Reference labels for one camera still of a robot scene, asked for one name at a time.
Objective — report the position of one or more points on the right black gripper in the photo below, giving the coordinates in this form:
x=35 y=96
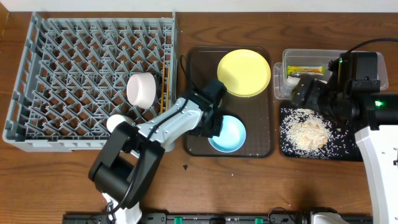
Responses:
x=316 y=88

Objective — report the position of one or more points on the light blue bowl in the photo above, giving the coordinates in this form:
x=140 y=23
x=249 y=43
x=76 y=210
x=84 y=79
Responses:
x=232 y=135

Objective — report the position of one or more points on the yellow round plate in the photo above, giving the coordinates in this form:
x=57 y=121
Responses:
x=245 y=73

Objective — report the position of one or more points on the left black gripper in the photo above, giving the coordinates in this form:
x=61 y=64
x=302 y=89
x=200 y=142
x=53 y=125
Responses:
x=213 y=116

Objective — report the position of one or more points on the clear plastic bin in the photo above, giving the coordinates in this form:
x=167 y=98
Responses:
x=300 y=57

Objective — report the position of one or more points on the grey plastic dishwasher rack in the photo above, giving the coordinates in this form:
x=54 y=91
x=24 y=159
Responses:
x=73 y=76

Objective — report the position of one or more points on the green snack wrapper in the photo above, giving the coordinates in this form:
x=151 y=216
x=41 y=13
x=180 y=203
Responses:
x=311 y=70

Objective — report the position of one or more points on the black waste tray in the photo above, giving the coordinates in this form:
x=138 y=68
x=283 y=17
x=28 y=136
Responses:
x=289 y=152

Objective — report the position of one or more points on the dark brown serving tray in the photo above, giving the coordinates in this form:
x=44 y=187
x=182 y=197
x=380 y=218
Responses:
x=256 y=112

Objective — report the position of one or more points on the small white cup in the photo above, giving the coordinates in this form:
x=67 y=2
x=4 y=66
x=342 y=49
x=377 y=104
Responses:
x=117 y=119

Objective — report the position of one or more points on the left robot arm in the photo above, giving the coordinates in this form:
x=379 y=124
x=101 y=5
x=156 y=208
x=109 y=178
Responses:
x=125 y=167

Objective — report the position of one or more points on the white bowl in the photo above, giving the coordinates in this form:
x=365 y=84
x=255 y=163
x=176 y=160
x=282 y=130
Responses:
x=141 y=90

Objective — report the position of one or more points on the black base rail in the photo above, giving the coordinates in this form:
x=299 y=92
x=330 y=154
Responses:
x=155 y=218

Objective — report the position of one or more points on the spilled rice food waste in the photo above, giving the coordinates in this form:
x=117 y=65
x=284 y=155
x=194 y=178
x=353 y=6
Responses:
x=306 y=133

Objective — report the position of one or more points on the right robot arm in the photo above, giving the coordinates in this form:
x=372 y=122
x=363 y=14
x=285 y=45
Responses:
x=353 y=94

